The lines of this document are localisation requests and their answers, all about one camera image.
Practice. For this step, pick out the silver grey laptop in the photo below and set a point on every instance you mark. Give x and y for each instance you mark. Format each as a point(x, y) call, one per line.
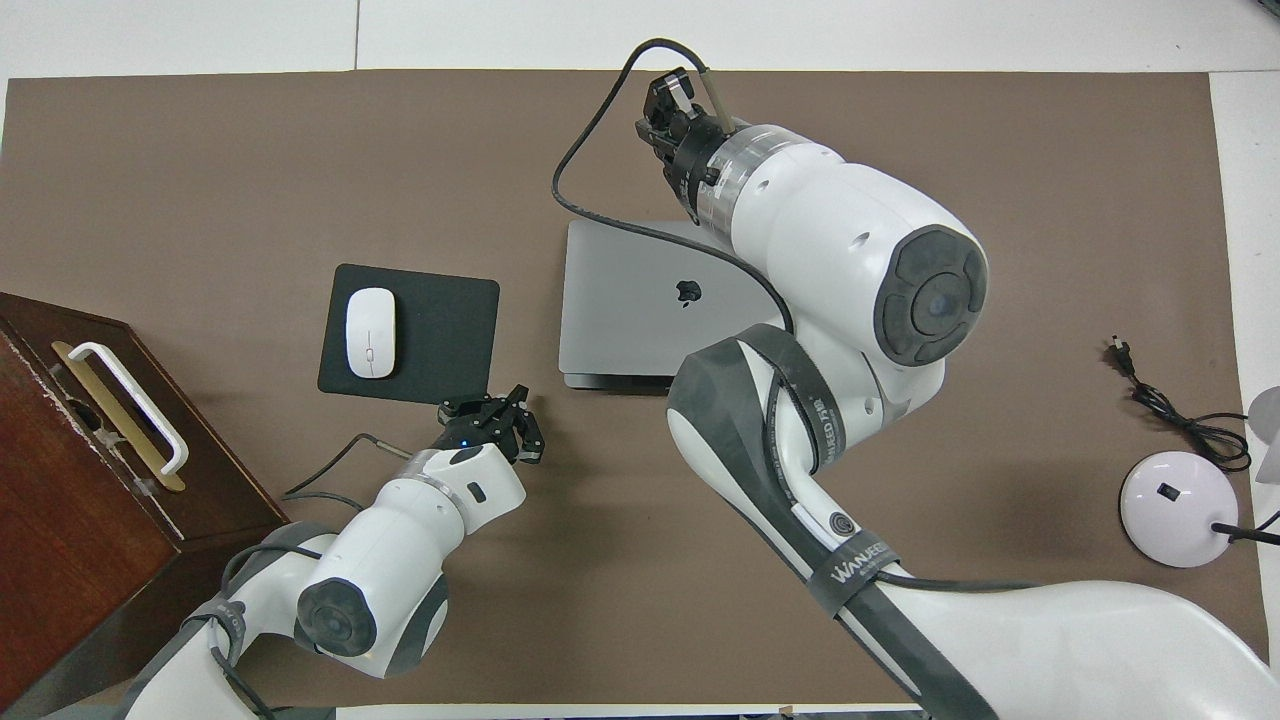
point(620, 300)

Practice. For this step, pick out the white computer mouse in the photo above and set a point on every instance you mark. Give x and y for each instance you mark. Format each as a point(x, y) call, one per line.
point(371, 333)

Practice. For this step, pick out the black mouse pad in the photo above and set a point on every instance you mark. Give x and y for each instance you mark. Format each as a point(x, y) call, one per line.
point(445, 335)

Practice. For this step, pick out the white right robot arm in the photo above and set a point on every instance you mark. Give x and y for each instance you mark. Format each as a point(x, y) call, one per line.
point(850, 240)

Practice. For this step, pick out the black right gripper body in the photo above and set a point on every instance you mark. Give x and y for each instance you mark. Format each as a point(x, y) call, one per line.
point(685, 150)

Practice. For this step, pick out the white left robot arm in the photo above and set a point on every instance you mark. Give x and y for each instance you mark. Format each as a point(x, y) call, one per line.
point(410, 540)

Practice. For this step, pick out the brown table mat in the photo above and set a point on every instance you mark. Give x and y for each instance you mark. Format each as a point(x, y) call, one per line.
point(250, 170)

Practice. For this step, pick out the white desk lamp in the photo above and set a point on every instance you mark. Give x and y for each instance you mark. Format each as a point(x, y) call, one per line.
point(1175, 510)

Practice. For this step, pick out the dark brown wooden box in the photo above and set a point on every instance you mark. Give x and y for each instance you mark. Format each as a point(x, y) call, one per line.
point(70, 520)

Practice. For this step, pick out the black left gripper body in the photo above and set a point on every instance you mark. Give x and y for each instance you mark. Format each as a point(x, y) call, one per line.
point(480, 420)

